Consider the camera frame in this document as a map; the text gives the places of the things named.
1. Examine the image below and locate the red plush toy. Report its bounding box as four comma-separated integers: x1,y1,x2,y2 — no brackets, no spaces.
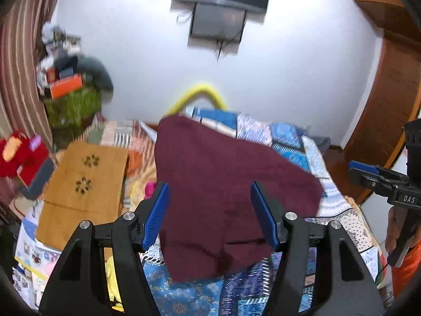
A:
0,130,49,187

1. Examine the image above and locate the blue patchwork bedspread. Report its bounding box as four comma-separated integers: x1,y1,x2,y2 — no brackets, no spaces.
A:
142,111,384,315

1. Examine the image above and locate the small wall monitor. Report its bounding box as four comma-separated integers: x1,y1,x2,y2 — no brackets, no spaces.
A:
190,3,247,43

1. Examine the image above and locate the orange brown cloth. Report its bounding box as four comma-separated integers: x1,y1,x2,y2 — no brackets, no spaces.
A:
36,142,128,251

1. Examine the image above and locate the orange box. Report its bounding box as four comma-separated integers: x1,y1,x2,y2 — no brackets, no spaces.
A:
49,74,83,99

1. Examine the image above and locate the yellow foam tube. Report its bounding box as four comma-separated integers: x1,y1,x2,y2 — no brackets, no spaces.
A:
164,83,228,116

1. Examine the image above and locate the green covered side table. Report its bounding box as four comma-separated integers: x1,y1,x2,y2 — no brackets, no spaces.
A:
43,86,101,129

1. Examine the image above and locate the brown wooden door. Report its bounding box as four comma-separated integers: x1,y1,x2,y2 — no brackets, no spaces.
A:
342,29,421,205

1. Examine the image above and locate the orange right sleeve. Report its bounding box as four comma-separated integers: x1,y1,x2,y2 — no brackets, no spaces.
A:
392,243,421,298

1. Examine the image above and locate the striped pink curtain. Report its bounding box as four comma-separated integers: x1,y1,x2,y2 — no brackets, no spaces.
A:
1,0,58,149

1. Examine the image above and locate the maroon sweater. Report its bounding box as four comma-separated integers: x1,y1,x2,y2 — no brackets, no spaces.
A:
155,116,323,282

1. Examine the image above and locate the yellow garment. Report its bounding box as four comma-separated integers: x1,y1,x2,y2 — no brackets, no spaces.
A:
105,256,124,312

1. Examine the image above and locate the right hand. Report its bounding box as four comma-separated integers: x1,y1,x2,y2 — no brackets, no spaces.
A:
385,206,420,253

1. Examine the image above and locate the wooden overhead cabinet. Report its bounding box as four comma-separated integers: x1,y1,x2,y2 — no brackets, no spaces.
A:
354,0,420,41

